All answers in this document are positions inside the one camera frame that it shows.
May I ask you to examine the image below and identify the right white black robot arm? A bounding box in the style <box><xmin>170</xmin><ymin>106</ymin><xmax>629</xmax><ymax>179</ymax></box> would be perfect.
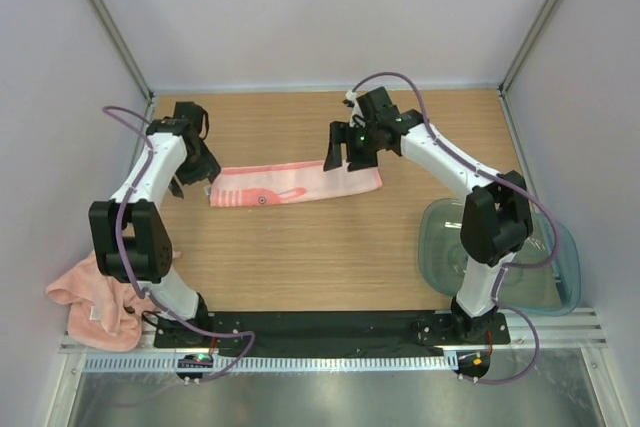
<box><xmin>323</xmin><ymin>110</ymin><xmax>533</xmax><ymax>343</ymax></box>

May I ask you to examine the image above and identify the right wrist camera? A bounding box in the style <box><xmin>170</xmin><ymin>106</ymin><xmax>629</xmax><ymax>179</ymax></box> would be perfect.
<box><xmin>344</xmin><ymin>87</ymin><xmax>399</xmax><ymax>126</ymax></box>

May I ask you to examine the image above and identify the clear teal plastic bin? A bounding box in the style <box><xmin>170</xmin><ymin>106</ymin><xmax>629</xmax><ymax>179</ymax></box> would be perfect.
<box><xmin>417</xmin><ymin>198</ymin><xmax>581</xmax><ymax>318</ymax></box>

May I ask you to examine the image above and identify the aluminium frame post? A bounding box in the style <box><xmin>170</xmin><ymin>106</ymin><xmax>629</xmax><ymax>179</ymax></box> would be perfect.
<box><xmin>87</xmin><ymin>0</ymin><xmax>153</xmax><ymax>102</ymax></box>
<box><xmin>498</xmin><ymin>0</ymin><xmax>563</xmax><ymax>97</ymax></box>

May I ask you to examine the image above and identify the slotted metal cable rail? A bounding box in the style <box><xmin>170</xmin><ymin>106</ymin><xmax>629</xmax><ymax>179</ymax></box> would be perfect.
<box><xmin>83</xmin><ymin>353</ymin><xmax>458</xmax><ymax>374</ymax></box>

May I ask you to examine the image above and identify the left aluminium frame post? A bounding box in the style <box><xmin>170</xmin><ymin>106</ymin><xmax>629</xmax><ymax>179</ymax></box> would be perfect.
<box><xmin>87</xmin><ymin>0</ymin><xmax>153</xmax><ymax>102</ymax></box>

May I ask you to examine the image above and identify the plain pink towel pile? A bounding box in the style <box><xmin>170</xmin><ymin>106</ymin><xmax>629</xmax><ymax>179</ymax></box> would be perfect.
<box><xmin>45</xmin><ymin>253</ymin><xmax>157</xmax><ymax>352</ymax></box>

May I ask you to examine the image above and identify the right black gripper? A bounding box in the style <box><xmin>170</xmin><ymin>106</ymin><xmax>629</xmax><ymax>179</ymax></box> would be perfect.
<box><xmin>325</xmin><ymin>121</ymin><xmax>380</xmax><ymax>172</ymax></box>

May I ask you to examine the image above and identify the right aluminium frame post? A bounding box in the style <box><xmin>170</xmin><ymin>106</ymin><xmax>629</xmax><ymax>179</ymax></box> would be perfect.
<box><xmin>498</xmin><ymin>0</ymin><xmax>563</xmax><ymax>97</ymax></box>

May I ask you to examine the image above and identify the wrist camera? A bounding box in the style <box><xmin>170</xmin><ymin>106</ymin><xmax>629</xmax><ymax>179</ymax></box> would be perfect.
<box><xmin>173</xmin><ymin>101</ymin><xmax>210</xmax><ymax>139</ymax></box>
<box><xmin>344</xmin><ymin>87</ymin><xmax>399</xmax><ymax>126</ymax></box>

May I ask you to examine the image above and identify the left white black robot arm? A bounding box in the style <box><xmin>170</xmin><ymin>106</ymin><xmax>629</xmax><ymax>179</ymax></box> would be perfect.
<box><xmin>88</xmin><ymin>116</ymin><xmax>221</xmax><ymax>347</ymax></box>

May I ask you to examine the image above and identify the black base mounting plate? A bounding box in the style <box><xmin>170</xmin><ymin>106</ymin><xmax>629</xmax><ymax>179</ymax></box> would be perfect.
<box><xmin>152</xmin><ymin>309</ymin><xmax>512</xmax><ymax>351</ymax></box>

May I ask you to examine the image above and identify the pink rabbit pattern towel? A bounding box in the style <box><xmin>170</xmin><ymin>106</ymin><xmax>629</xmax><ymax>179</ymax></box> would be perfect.
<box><xmin>206</xmin><ymin>160</ymin><xmax>382</xmax><ymax>208</ymax></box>

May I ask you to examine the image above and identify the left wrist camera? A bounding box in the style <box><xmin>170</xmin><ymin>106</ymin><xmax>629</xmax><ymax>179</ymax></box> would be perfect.
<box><xmin>173</xmin><ymin>101</ymin><xmax>210</xmax><ymax>139</ymax></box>

